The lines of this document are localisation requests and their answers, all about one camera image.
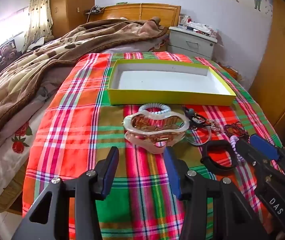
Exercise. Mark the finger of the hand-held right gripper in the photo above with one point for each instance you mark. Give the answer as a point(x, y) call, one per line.
point(245, 150)
point(265, 147)

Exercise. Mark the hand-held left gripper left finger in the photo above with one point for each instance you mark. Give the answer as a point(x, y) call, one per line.
point(108, 177)

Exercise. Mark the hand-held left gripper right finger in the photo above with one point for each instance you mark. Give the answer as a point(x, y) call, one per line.
point(172, 172)

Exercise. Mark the black smart band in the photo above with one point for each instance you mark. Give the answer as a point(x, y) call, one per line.
point(218, 143)

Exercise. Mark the rhinestone hair clip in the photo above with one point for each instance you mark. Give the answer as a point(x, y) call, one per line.
point(213, 125)

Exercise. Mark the beige hair claw clip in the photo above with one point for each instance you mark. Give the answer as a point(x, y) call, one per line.
point(155, 130)

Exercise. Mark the yellow-green cardboard box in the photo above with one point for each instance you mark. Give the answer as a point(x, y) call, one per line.
point(162, 80)

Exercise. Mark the plaid cloth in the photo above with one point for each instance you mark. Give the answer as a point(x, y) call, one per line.
point(82, 130)

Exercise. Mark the large wooden closet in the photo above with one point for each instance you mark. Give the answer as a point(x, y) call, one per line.
point(282, 67)

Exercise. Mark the floral bed sheet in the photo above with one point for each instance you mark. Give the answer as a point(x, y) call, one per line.
point(7, 160)

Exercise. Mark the grey nightstand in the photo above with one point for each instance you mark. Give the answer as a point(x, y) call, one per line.
point(192, 45)

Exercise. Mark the brown fleece blanket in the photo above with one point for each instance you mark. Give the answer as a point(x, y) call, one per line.
point(45, 62)

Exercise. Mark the clutter on nightstand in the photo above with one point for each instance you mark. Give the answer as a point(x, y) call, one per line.
point(197, 26)

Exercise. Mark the wooden bed headboard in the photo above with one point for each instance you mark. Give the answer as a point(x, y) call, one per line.
point(157, 12)

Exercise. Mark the brown teddy bear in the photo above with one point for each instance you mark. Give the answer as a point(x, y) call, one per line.
point(7, 51)

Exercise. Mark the power strip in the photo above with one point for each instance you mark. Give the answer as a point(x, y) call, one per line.
point(93, 10)

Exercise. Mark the dotted curtain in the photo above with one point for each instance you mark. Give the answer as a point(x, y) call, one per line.
point(38, 17)

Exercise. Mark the tall wooden wardrobe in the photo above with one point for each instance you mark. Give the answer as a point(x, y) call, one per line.
point(67, 5)

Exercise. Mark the window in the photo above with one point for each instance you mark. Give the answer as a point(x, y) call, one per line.
point(2, 30)

